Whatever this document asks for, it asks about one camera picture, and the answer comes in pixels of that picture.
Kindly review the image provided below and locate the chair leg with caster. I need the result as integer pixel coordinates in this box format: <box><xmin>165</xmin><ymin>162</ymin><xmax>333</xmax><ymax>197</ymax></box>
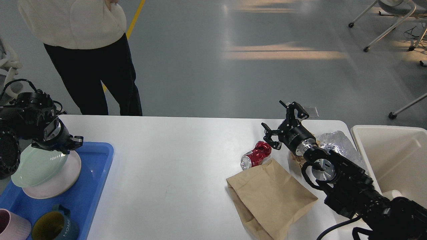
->
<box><xmin>388</xmin><ymin>93</ymin><xmax>427</xmax><ymax>119</ymax></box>

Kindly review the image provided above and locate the person in cream sweater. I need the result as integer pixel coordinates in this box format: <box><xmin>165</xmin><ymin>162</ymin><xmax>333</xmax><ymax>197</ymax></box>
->
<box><xmin>17</xmin><ymin>0</ymin><xmax>143</xmax><ymax>116</ymax></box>

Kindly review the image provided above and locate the teal mug yellow inside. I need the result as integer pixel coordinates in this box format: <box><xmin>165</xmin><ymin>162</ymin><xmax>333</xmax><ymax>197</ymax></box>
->
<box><xmin>31</xmin><ymin>204</ymin><xmax>80</xmax><ymax>240</ymax></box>

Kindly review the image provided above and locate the brown paper bag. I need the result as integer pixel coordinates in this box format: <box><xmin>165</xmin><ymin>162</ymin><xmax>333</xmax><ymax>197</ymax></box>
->
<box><xmin>226</xmin><ymin>158</ymin><xmax>317</xmax><ymax>240</ymax></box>

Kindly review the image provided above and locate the light green plate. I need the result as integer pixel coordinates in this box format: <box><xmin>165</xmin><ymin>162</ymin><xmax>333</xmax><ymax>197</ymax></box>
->
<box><xmin>12</xmin><ymin>146</ymin><xmax>68</xmax><ymax>187</ymax></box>

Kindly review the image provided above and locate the aluminium foil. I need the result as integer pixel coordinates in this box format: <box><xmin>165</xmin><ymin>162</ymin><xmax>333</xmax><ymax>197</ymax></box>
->
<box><xmin>316</xmin><ymin>131</ymin><xmax>368</xmax><ymax>170</ymax></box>

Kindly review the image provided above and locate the clear floor plate right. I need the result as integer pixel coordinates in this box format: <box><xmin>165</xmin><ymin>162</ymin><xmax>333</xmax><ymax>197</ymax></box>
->
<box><xmin>304</xmin><ymin>106</ymin><xmax>319</xmax><ymax>118</ymax></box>

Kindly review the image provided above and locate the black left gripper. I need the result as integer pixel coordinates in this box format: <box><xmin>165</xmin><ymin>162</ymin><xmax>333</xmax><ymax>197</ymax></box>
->
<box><xmin>32</xmin><ymin>118</ymin><xmax>84</xmax><ymax>155</ymax></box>

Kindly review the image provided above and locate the blue plastic tray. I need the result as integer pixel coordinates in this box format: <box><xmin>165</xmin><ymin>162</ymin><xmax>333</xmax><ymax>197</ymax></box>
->
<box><xmin>0</xmin><ymin>142</ymin><xmax>114</xmax><ymax>240</ymax></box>

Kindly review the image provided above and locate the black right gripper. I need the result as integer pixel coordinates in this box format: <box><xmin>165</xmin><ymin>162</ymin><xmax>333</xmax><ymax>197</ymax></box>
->
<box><xmin>261</xmin><ymin>100</ymin><xmax>316</xmax><ymax>156</ymax></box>

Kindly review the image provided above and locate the white office chair left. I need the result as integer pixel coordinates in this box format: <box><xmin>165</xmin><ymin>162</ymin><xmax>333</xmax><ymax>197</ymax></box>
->
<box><xmin>0</xmin><ymin>37</ymin><xmax>23</xmax><ymax>101</ymax></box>

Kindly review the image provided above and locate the pink cup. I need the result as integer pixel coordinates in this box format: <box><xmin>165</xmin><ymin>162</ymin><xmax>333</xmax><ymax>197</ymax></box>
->
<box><xmin>0</xmin><ymin>209</ymin><xmax>32</xmax><ymax>240</ymax></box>

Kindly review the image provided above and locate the crushed red soda can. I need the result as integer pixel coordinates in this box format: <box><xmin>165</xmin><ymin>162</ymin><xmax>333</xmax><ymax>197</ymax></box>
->
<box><xmin>240</xmin><ymin>141</ymin><xmax>272</xmax><ymax>170</ymax></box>

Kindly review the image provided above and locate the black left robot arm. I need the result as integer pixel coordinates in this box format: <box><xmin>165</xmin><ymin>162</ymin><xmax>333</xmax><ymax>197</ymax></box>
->
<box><xmin>0</xmin><ymin>81</ymin><xmax>84</xmax><ymax>179</ymax></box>

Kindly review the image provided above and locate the pink plate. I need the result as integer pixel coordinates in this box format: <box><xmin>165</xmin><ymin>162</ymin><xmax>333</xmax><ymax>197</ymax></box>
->
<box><xmin>22</xmin><ymin>151</ymin><xmax>81</xmax><ymax>199</ymax></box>

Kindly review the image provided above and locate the white plastic bin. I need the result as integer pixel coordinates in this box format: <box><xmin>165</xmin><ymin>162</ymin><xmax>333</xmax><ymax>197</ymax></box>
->
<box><xmin>351</xmin><ymin>125</ymin><xmax>427</xmax><ymax>207</ymax></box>

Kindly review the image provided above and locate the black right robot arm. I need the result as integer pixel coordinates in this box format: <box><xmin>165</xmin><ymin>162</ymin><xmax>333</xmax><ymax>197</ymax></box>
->
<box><xmin>261</xmin><ymin>101</ymin><xmax>427</xmax><ymax>240</ymax></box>

